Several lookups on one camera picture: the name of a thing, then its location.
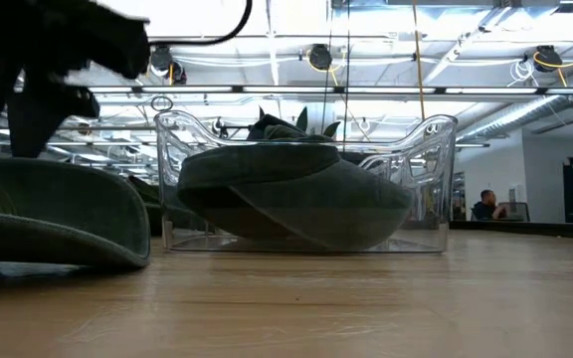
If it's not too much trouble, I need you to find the snake plant in white pot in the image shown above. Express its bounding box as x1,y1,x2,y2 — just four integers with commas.
259,105,341,140

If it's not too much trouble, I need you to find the black camera cable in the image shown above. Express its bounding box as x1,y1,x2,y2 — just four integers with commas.
149,0,254,47

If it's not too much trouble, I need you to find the black ceiling cable reel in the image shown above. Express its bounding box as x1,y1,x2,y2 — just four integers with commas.
308,43,333,71
149,45,188,86
533,44,564,74

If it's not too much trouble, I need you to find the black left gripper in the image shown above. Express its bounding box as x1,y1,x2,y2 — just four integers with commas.
0,0,151,159

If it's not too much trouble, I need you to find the clear plastic bin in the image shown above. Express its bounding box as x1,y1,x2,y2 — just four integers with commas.
154,109,459,255

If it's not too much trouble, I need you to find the person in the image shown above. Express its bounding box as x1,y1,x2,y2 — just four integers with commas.
472,189,511,222

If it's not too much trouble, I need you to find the hanging wire ring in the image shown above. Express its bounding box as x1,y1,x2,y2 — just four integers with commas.
150,94,174,112

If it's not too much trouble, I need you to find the dark green bucket hat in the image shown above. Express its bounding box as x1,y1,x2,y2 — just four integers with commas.
0,157,152,272

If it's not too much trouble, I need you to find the grey green bucket hat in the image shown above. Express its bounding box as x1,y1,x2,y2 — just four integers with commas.
126,174,166,238

